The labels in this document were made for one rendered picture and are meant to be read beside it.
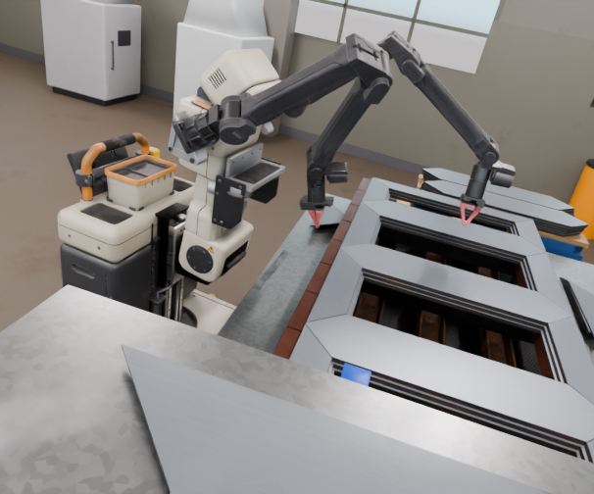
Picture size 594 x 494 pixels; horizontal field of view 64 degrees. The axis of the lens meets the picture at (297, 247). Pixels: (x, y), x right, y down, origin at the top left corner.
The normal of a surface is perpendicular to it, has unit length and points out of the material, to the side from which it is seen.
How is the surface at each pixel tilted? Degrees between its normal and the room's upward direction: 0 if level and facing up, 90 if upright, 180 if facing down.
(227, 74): 90
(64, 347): 0
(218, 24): 90
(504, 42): 90
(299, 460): 0
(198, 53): 90
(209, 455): 0
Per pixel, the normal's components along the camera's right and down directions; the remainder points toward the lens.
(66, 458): 0.18, -0.86
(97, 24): -0.32, 0.41
